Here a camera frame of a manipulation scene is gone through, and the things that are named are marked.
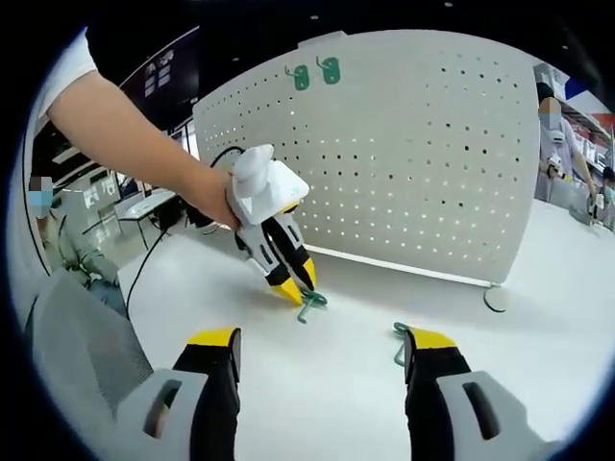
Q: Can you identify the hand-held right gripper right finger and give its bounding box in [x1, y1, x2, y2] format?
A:
[402, 327, 558, 461]

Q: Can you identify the white far desk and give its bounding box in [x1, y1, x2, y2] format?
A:
[113, 187, 177, 252]

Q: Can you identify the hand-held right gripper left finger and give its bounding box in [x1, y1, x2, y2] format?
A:
[114, 327, 243, 461]

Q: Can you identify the white pegboard mounting plate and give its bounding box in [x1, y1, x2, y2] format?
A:
[191, 29, 542, 313]

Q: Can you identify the grey mesh chair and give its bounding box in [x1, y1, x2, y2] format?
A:
[23, 271, 156, 425]

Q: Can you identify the person's white shirt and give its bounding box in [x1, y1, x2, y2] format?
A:
[41, 26, 100, 119]

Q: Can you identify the person's left hand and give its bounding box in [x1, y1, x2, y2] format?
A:
[204, 172, 244, 232]

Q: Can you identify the large dark wall screen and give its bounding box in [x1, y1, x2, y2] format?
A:
[119, 26, 201, 129]

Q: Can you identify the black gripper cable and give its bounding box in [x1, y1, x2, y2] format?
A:
[125, 146, 244, 321]

